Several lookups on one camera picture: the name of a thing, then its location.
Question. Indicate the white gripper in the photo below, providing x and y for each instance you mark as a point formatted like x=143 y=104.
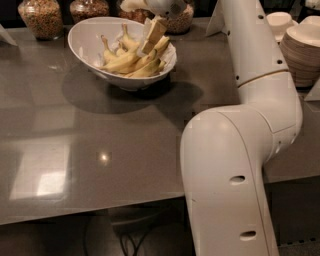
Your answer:
x=165 y=7

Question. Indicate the yellow banana top front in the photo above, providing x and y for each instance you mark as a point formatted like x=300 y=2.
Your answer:
x=125 y=63

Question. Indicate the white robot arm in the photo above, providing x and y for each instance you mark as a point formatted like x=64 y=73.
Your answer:
x=223 y=149

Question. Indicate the yellow banana back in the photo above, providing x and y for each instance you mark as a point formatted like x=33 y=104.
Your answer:
x=128 y=42

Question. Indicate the yellow banana left curved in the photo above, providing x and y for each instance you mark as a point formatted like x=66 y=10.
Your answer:
x=144 y=60

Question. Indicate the yellow banana bottom front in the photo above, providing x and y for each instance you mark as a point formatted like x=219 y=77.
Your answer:
x=150 y=69

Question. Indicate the white oval bowl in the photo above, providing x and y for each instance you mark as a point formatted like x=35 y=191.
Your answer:
x=84 y=40

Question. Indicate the glass cereal jar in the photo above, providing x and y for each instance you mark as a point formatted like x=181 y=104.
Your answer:
x=84 y=9
x=182 y=22
x=42 y=17
x=138 y=15

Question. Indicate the white sign stand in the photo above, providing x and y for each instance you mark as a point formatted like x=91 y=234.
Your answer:
x=216 y=23

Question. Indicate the glass cereal jar far left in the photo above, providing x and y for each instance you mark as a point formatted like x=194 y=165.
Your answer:
x=42 y=17

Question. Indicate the small stack paper bowls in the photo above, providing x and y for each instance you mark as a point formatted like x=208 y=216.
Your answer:
x=279 y=23

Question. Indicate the large stack paper bowls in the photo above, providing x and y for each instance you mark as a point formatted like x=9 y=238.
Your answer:
x=301 y=49

